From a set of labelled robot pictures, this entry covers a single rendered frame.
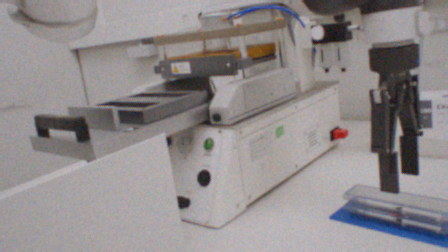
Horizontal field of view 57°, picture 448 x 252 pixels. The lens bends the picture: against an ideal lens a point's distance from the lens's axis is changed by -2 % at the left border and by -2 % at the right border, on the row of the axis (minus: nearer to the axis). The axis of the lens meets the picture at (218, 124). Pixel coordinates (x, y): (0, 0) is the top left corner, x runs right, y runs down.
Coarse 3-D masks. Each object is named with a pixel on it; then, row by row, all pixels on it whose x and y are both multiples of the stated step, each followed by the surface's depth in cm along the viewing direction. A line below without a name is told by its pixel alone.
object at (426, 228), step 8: (344, 208) 74; (352, 208) 73; (360, 216) 74; (368, 216) 72; (376, 216) 70; (384, 216) 69; (392, 224) 70; (400, 224) 68; (408, 224) 66; (416, 224) 65; (424, 224) 64; (424, 232) 66; (432, 232) 65; (440, 232) 63
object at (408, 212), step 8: (344, 192) 75; (352, 200) 73; (360, 200) 72; (368, 200) 71; (376, 208) 71; (384, 208) 70; (392, 208) 68; (400, 208) 67; (408, 208) 66; (408, 216) 67; (416, 216) 66; (424, 216) 65; (432, 216) 63; (440, 216) 62
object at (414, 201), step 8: (360, 184) 77; (352, 192) 74; (360, 192) 74; (368, 192) 73; (376, 192) 73; (384, 192) 72; (400, 192) 71; (376, 200) 70; (384, 200) 69; (392, 200) 69; (400, 200) 69; (408, 200) 68; (416, 200) 68; (424, 200) 67; (432, 200) 67; (440, 200) 66; (416, 208) 65; (424, 208) 65; (432, 208) 64; (440, 208) 64
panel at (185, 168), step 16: (192, 128) 85; (208, 128) 82; (176, 144) 87; (176, 160) 87; (192, 160) 84; (208, 160) 81; (176, 176) 86; (192, 176) 83; (176, 192) 85; (192, 192) 82; (208, 192) 80; (192, 208) 81; (208, 208) 79; (208, 224) 78
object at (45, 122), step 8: (40, 120) 72; (48, 120) 70; (56, 120) 69; (64, 120) 67; (72, 120) 65; (80, 120) 65; (40, 128) 74; (48, 128) 71; (56, 128) 69; (64, 128) 67; (72, 128) 66; (80, 128) 65; (40, 136) 74; (80, 136) 65; (88, 136) 66
